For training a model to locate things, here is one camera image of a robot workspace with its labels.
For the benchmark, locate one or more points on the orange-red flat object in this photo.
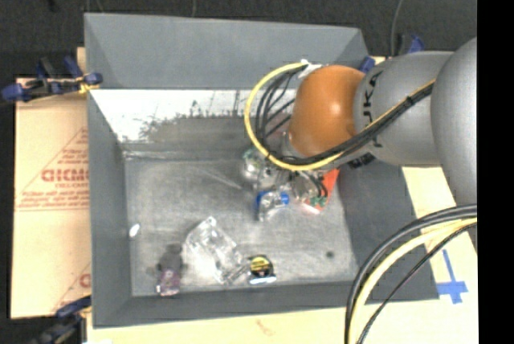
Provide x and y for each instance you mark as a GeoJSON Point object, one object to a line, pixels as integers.
{"type": "Point", "coordinates": [331, 182]}

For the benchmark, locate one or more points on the blue and clear plastic object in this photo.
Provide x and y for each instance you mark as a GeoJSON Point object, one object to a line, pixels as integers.
{"type": "Point", "coordinates": [270, 202]}

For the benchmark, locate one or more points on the shiny clear round object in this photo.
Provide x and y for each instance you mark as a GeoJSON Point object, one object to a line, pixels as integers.
{"type": "Point", "coordinates": [252, 169]}

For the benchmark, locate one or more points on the yellow and black tape measure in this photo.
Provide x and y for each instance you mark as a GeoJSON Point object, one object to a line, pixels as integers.
{"type": "Point", "coordinates": [261, 268]}

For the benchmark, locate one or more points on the grey metal bin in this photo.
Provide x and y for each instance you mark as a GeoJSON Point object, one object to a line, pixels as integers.
{"type": "Point", "coordinates": [201, 189]}

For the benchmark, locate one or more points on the clear plastic container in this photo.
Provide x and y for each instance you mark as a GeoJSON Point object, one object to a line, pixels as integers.
{"type": "Point", "coordinates": [210, 250]}

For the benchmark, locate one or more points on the purple and grey toy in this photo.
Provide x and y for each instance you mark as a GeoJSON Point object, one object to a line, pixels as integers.
{"type": "Point", "coordinates": [170, 268]}

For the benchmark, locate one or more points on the small white object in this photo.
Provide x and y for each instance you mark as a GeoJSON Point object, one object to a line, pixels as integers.
{"type": "Point", "coordinates": [134, 230]}

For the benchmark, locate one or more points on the brown cardboard board red print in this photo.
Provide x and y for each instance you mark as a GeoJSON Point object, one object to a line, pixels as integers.
{"type": "Point", "coordinates": [48, 214]}

